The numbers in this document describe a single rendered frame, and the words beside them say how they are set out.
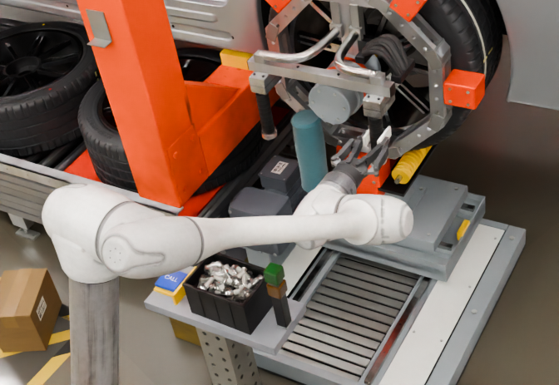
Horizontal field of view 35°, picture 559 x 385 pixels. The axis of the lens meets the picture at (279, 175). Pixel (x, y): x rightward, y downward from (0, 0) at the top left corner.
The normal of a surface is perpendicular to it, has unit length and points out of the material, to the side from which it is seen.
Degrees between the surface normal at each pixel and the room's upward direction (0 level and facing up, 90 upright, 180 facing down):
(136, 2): 90
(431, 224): 0
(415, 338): 0
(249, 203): 0
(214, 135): 90
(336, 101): 90
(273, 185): 90
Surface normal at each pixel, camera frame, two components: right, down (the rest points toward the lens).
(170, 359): -0.15, -0.77
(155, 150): -0.49, 0.60
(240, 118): 0.86, 0.22
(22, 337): -0.06, 0.64
